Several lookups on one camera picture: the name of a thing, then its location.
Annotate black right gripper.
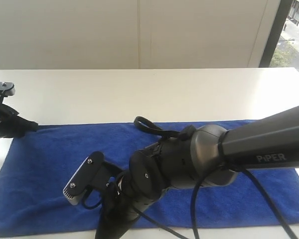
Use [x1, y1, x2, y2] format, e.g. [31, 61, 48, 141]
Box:
[95, 183, 169, 239]

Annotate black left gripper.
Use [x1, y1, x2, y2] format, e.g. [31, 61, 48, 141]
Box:
[0, 103, 39, 138]

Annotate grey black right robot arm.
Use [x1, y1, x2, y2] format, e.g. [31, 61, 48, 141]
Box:
[95, 106, 299, 239]

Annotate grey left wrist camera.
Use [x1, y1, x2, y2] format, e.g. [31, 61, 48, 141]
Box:
[0, 82, 15, 103]

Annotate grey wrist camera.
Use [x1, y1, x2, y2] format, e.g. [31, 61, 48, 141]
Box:
[62, 151, 123, 210]
[0, 82, 15, 103]

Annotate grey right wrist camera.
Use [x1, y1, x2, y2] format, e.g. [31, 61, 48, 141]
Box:
[62, 151, 123, 210]

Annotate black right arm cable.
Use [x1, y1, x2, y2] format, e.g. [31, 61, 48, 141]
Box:
[81, 116, 299, 239]

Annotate dark window frame post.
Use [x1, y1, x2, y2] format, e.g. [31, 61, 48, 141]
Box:
[259, 0, 292, 68]

